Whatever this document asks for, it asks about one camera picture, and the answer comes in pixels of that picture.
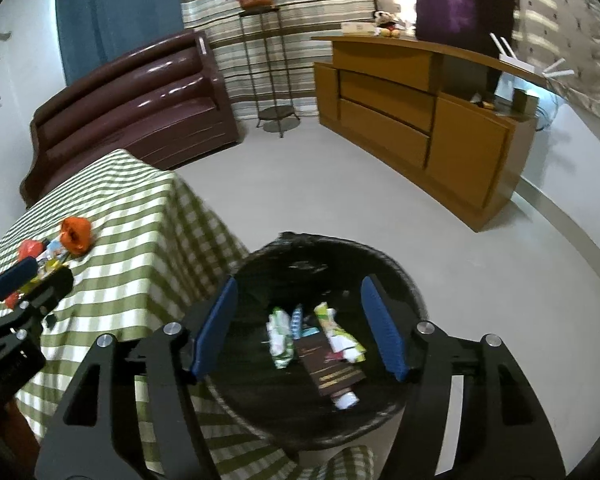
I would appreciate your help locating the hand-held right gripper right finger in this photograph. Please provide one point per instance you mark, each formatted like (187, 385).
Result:
(382, 330)

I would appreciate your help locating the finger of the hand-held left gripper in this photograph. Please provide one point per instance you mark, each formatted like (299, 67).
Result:
(55, 282)
(15, 272)

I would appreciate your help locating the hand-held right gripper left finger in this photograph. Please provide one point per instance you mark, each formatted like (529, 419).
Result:
(215, 330)

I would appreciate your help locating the black white snack packet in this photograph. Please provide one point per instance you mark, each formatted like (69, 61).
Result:
(55, 249)

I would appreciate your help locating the orange plastic bag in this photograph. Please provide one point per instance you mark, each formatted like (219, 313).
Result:
(75, 235)

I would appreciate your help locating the yellow green wrapper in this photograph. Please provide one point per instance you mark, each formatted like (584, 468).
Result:
(327, 320)

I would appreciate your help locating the green white wrapper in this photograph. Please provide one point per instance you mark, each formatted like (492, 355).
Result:
(279, 335)

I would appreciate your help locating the dark cigarette box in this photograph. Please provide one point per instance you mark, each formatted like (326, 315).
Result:
(325, 370)

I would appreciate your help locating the light blue wrapper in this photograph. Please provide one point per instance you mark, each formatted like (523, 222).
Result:
(297, 320)

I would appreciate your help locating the trash bin with black liner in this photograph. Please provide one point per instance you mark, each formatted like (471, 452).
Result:
(300, 270)

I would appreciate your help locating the green checked tablecloth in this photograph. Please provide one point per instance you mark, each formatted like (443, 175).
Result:
(130, 200)

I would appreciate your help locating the dark brown leather sofa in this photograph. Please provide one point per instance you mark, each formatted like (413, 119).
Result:
(130, 105)

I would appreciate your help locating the wooden cabinet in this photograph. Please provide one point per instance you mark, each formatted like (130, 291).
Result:
(380, 115)

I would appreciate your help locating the black metal plant stand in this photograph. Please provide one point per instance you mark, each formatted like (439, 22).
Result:
(279, 112)

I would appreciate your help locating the small black yellow object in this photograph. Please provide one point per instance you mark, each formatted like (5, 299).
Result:
(482, 101)

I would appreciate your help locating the small brown box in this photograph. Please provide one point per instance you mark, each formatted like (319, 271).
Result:
(524, 102)

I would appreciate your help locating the white device box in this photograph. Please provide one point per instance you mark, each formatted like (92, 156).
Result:
(505, 87)

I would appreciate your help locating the blue curtain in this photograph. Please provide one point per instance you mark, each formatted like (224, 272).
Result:
(115, 10)

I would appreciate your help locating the white router with antennas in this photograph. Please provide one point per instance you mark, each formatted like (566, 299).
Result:
(517, 66)

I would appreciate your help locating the flat white box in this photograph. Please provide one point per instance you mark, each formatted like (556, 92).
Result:
(357, 28)

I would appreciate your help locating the plush toy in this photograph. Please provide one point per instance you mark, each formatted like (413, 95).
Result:
(385, 19)

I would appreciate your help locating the dark purple curtain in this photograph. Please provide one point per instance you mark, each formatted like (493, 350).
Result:
(460, 5)

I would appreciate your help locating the striped curtain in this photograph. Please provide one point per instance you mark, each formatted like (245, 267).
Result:
(320, 0)

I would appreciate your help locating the beige patterned curtain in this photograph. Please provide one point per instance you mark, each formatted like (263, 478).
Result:
(570, 35)

